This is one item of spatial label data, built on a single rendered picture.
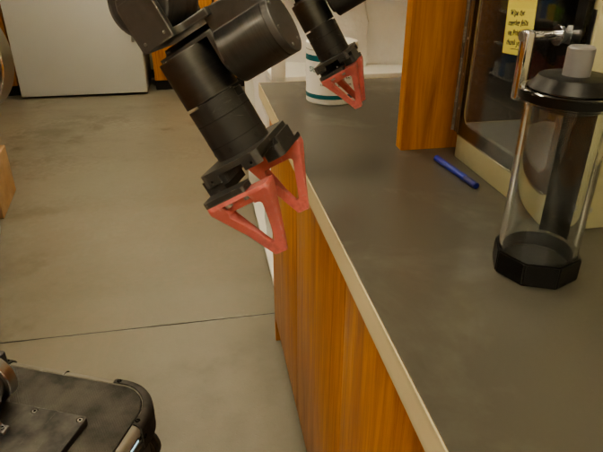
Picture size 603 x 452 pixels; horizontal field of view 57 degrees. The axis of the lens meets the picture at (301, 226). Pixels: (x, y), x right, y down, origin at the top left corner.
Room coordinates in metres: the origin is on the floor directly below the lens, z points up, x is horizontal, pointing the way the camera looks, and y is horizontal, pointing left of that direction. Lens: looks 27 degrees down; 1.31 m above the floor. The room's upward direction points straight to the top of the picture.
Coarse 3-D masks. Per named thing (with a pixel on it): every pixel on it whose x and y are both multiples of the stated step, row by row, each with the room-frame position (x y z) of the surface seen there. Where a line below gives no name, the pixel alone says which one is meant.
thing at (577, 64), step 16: (576, 48) 0.59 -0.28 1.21; (592, 48) 0.59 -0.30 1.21; (576, 64) 0.59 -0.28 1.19; (592, 64) 0.59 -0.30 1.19; (544, 80) 0.59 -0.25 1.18; (560, 80) 0.57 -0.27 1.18; (576, 80) 0.57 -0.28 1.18; (592, 80) 0.57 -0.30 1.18; (560, 96) 0.56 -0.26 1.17; (576, 96) 0.55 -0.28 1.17; (592, 96) 0.55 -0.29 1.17
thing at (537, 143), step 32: (544, 96) 0.57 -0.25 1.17; (544, 128) 0.57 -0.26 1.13; (576, 128) 0.55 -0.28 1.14; (544, 160) 0.56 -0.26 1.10; (576, 160) 0.55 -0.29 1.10; (512, 192) 0.59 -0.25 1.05; (544, 192) 0.56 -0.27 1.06; (576, 192) 0.55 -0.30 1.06; (512, 224) 0.58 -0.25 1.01; (544, 224) 0.56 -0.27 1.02; (576, 224) 0.56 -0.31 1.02; (512, 256) 0.57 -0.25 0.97; (544, 256) 0.55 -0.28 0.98; (576, 256) 0.57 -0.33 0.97
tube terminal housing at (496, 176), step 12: (600, 0) 0.70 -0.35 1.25; (600, 12) 0.69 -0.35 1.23; (600, 24) 0.69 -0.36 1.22; (600, 36) 0.69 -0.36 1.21; (600, 48) 0.70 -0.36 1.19; (600, 60) 0.70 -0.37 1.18; (600, 72) 0.70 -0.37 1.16; (456, 144) 1.01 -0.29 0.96; (468, 144) 0.96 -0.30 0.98; (456, 156) 1.00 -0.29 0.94; (468, 156) 0.95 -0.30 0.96; (480, 156) 0.91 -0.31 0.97; (480, 168) 0.91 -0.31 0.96; (492, 168) 0.87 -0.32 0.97; (492, 180) 0.86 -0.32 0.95; (504, 180) 0.83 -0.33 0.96; (600, 180) 0.70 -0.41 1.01; (504, 192) 0.82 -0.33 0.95; (600, 192) 0.71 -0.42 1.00; (600, 204) 0.71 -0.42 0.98; (600, 216) 0.71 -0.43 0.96; (588, 228) 0.70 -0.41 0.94
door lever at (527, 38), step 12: (528, 36) 0.73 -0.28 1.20; (540, 36) 0.73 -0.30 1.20; (552, 36) 0.73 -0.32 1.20; (528, 48) 0.73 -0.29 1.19; (516, 60) 0.74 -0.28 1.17; (528, 60) 0.73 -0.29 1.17; (516, 72) 0.73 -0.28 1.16; (528, 72) 0.73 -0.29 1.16; (516, 84) 0.73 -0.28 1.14; (516, 96) 0.73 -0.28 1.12
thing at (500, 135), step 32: (480, 0) 0.96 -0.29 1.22; (544, 0) 0.79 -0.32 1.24; (576, 0) 0.72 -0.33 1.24; (480, 32) 0.95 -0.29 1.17; (576, 32) 0.71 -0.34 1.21; (480, 64) 0.93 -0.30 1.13; (512, 64) 0.84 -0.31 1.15; (544, 64) 0.76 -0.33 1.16; (480, 96) 0.92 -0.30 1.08; (480, 128) 0.90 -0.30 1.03; (512, 128) 0.81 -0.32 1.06; (512, 160) 0.79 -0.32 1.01
